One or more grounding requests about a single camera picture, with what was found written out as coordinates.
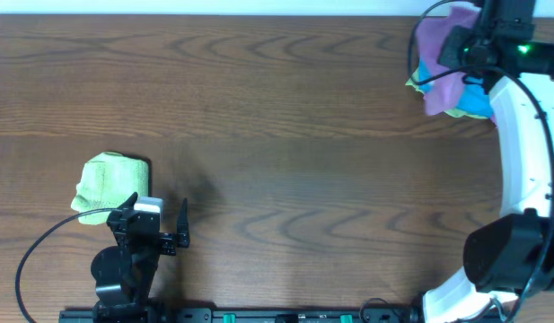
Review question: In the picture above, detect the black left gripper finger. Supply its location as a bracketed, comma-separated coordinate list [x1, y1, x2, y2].
[121, 192, 138, 209]
[176, 198, 190, 248]

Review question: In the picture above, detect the purple microfiber cloth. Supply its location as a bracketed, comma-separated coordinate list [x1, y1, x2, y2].
[414, 2, 482, 117]

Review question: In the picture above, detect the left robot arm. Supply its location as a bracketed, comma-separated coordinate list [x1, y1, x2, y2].
[91, 193, 190, 322]

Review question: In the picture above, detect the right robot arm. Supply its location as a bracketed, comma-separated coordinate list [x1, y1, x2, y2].
[409, 1, 554, 322]

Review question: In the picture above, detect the folded light green cloth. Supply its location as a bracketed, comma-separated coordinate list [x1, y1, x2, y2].
[71, 152, 150, 213]

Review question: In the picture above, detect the blue cloth in pile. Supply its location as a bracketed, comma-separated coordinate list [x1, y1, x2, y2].
[406, 80, 494, 119]

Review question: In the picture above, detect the yellow-green cloth in pile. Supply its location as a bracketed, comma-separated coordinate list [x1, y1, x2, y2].
[406, 63, 494, 119]

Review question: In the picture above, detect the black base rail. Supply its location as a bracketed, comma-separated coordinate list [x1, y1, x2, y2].
[58, 306, 427, 323]

